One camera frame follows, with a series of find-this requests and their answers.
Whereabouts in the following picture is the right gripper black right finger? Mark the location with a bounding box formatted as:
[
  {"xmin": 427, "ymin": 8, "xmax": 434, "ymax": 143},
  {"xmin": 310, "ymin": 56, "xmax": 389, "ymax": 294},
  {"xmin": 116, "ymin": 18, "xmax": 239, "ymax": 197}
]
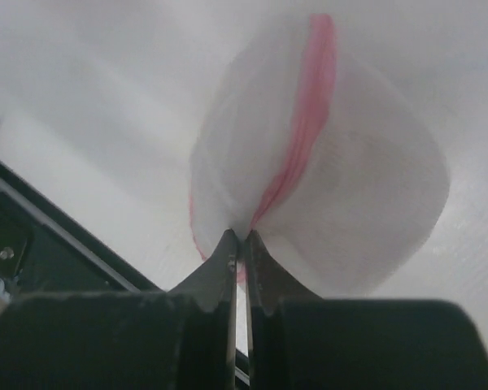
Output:
[{"xmin": 243, "ymin": 232, "xmax": 488, "ymax": 389}]

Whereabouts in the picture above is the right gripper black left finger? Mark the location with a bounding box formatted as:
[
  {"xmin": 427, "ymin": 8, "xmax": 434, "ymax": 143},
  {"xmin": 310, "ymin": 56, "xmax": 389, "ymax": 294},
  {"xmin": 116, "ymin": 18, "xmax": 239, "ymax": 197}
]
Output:
[{"xmin": 0, "ymin": 230, "xmax": 237, "ymax": 389}]

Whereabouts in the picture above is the white mesh bag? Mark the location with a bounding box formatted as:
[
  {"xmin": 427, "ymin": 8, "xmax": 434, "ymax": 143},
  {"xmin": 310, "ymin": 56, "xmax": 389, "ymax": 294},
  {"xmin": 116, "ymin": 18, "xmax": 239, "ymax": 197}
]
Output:
[{"xmin": 189, "ymin": 13, "xmax": 450, "ymax": 297}]

